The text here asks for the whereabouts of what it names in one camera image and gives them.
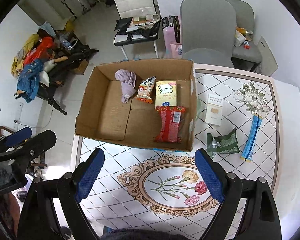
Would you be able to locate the long blue snack packet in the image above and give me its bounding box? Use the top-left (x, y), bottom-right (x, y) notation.
top-left (241, 115), bottom-right (262, 162)

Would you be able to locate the white tissue pack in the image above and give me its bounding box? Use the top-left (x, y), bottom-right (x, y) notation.
top-left (204, 93), bottom-right (223, 126)

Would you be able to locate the red snack packet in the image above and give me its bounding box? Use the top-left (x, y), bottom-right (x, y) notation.
top-left (154, 106), bottom-right (186, 143)

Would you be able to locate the lilac soft cloth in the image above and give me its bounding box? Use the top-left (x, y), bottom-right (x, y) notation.
top-left (115, 69), bottom-right (136, 103)

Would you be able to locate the green foil packet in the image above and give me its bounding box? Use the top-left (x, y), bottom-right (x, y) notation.
top-left (206, 128), bottom-right (239, 159)

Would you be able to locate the patterned table mat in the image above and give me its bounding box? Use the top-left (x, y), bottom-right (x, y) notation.
top-left (77, 64), bottom-right (280, 239)

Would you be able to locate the brown cardboard box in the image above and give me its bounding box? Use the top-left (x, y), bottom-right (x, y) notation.
top-left (75, 59), bottom-right (197, 152)

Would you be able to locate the pile of clothes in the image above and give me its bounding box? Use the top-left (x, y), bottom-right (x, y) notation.
top-left (11, 22), bottom-right (68, 103)

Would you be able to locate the small cardboard box on floor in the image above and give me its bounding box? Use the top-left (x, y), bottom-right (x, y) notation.
top-left (70, 59), bottom-right (89, 75)

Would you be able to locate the yellow tissue pack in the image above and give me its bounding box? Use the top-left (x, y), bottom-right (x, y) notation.
top-left (155, 81), bottom-right (177, 107)

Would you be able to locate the orange cartoon snack bag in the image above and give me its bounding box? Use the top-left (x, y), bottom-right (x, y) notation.
top-left (135, 76), bottom-right (157, 104)

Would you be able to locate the beige floor scale board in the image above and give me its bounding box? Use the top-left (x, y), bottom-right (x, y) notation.
top-left (254, 36), bottom-right (278, 76)

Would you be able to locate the pink gift bag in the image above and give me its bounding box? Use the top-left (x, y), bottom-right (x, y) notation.
top-left (170, 42), bottom-right (183, 59)

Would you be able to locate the pink suitcase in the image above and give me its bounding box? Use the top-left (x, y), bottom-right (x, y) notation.
top-left (162, 15), bottom-right (181, 58)

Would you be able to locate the grey chair near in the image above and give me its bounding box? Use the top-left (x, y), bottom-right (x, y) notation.
top-left (180, 0), bottom-right (237, 68)

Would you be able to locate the grey chair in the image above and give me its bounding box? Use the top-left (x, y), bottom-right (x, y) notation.
top-left (226, 0), bottom-right (262, 71)
top-left (180, 0), bottom-right (237, 68)

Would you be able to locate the grey chair far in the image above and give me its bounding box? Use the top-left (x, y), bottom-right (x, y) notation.
top-left (226, 0), bottom-right (262, 71)

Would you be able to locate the white chair with clutter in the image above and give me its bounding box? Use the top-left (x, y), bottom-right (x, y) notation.
top-left (114, 0), bottom-right (161, 60)

